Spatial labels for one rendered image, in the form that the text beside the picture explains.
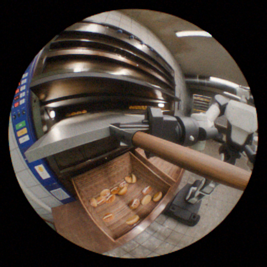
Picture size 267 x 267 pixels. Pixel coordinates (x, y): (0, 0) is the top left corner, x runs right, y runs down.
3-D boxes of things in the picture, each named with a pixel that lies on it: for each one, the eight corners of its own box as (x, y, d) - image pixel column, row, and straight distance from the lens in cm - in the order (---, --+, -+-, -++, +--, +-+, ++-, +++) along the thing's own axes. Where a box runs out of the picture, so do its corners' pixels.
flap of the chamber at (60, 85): (28, 88, 40) (42, 102, 57) (181, 101, 163) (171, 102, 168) (29, 82, 42) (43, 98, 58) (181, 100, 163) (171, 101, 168)
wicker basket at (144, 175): (85, 195, 84) (70, 177, 63) (130, 169, 92) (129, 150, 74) (118, 240, 70) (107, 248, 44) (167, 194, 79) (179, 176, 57)
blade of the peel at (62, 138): (160, 121, 43) (160, 116, 43) (29, 162, 27) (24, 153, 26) (121, 114, 67) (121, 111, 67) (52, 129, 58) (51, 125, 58)
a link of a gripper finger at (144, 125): (119, 126, 18) (145, 125, 19) (119, 131, 15) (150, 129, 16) (119, 119, 18) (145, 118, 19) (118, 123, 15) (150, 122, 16)
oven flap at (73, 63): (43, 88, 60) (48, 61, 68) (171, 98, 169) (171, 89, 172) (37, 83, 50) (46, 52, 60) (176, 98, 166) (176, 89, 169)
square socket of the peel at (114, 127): (143, 142, 18) (143, 128, 16) (131, 149, 15) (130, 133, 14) (120, 132, 24) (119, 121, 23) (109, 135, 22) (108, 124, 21)
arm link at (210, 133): (175, 116, 27) (195, 117, 36) (174, 147, 29) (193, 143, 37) (204, 116, 20) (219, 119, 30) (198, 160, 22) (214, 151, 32)
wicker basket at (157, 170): (133, 168, 93) (133, 149, 75) (158, 149, 130) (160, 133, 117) (170, 191, 82) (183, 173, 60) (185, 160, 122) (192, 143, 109)
